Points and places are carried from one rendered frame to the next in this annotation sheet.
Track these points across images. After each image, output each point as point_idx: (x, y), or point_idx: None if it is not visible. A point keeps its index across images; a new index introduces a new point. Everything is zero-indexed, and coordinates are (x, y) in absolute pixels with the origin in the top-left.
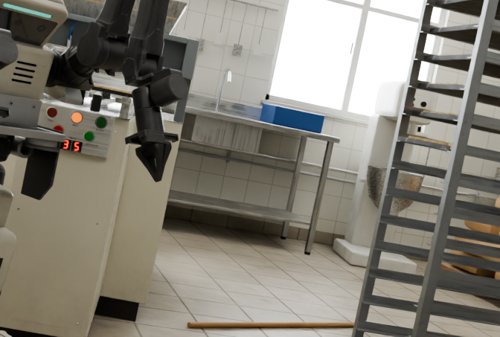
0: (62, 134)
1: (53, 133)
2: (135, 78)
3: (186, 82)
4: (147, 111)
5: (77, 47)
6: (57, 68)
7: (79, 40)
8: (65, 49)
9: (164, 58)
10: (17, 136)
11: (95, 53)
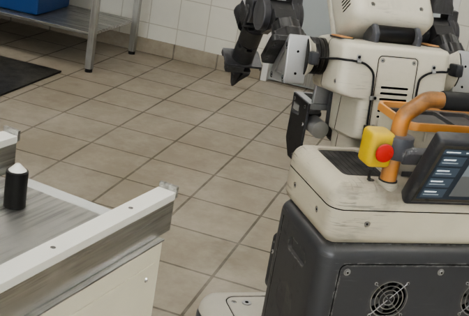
0: (296, 91)
1: (306, 92)
2: None
3: (236, 6)
4: None
5: (302, 22)
6: None
7: (303, 15)
8: (296, 35)
9: None
10: (321, 119)
11: None
